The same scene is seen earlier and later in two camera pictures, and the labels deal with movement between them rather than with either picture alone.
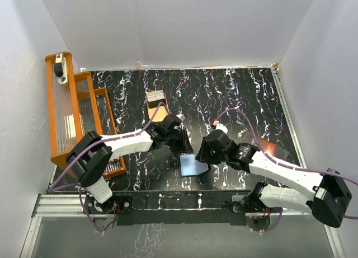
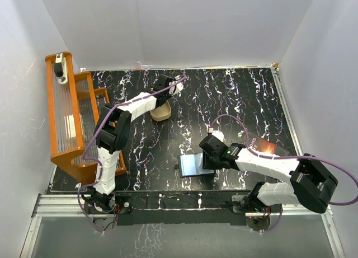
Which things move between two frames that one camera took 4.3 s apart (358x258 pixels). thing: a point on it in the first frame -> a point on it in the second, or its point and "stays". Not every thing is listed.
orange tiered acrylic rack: [74, 108] stays
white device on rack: [60, 69] stays
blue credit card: [189, 165] stays
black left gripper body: [177, 141] -> [168, 95]
